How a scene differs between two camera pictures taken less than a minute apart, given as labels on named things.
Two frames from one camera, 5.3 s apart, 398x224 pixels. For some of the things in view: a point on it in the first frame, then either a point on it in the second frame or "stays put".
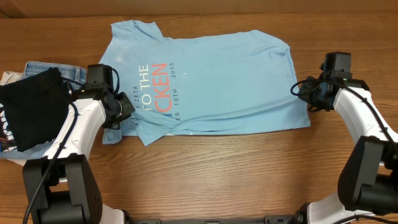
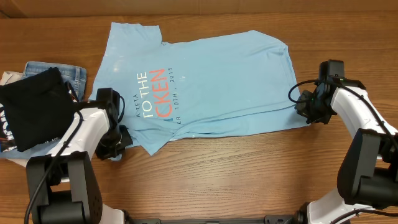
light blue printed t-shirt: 231,82 stays put
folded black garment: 36,107 stays put
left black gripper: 127,109 -> 103,154
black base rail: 287,219 stays put
